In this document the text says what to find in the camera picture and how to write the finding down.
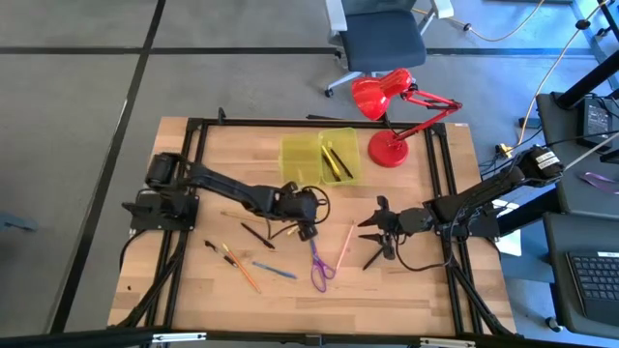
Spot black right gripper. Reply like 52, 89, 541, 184
357, 195, 434, 261

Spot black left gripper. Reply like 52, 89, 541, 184
278, 180, 320, 243

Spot black pen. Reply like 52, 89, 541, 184
240, 221, 276, 250
329, 147, 355, 180
362, 246, 386, 272

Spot pink pencil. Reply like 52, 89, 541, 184
335, 220, 358, 271

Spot purple scissors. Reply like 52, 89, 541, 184
307, 236, 338, 294

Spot translucent yellow-green supply box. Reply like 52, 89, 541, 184
279, 126, 364, 189

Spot blue pen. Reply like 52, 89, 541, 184
251, 260, 298, 280

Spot orange pencil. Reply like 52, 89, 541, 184
221, 242, 263, 295

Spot black marker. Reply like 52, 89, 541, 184
203, 239, 239, 268

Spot white paper sheet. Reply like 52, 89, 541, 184
493, 198, 523, 257

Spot red desk lamp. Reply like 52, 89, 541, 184
350, 68, 464, 169

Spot black desk leg beam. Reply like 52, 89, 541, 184
496, 187, 558, 234

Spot dark grey side desk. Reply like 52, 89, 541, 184
535, 91, 619, 221
542, 212, 619, 339

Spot dark blue office chair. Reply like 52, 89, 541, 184
324, 0, 456, 98

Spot black laptop keyboard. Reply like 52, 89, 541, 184
565, 249, 619, 329

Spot purple ribbon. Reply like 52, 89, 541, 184
578, 171, 619, 197

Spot black power adapter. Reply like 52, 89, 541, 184
576, 96, 616, 150

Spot black diagonal pole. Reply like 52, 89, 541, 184
553, 47, 619, 110

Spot black crossbar with silver brackets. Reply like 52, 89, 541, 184
0, 326, 619, 348

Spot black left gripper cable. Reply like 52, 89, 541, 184
267, 185, 332, 241

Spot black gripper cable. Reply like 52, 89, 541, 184
267, 185, 332, 241
395, 234, 456, 273

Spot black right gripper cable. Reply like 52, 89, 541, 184
395, 234, 456, 273

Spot black aluminium table frame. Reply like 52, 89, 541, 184
108, 106, 516, 339

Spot yellow hanging power cord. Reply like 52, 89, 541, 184
496, 0, 613, 160

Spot black arm base cable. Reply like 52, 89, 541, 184
118, 229, 146, 275

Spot yellow cord with black plug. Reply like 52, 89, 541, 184
410, 0, 546, 43

